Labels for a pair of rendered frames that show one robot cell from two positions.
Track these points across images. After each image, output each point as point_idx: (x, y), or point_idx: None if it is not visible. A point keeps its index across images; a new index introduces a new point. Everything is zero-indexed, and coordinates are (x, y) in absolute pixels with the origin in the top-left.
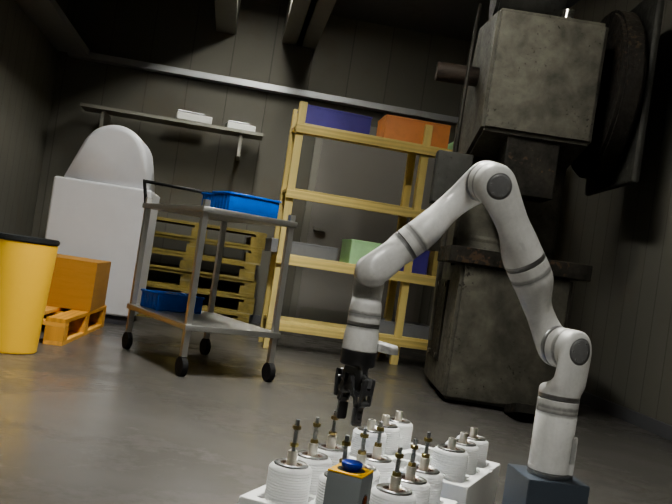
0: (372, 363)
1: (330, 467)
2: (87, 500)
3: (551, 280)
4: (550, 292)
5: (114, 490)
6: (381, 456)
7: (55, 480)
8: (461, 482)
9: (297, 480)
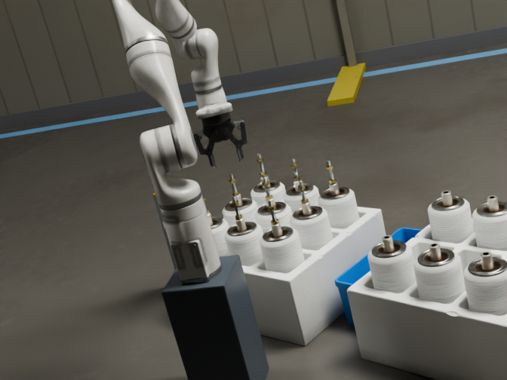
0: (204, 121)
1: (293, 203)
2: (431, 185)
3: (132, 74)
4: (142, 86)
5: (465, 187)
6: (313, 214)
7: (474, 167)
8: (377, 289)
9: (251, 197)
